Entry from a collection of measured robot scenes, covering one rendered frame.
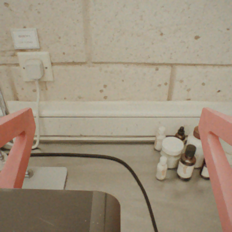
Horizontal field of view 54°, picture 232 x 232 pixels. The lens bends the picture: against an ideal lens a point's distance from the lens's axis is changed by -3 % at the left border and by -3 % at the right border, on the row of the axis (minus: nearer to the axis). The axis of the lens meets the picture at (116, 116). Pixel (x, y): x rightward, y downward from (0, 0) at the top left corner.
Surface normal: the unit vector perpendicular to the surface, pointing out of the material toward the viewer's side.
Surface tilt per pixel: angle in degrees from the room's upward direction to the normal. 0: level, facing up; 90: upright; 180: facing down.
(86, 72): 90
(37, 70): 90
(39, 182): 0
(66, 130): 90
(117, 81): 90
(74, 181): 0
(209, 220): 0
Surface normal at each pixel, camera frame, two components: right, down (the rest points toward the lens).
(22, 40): 0.00, 0.59
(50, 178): 0.00, -0.81
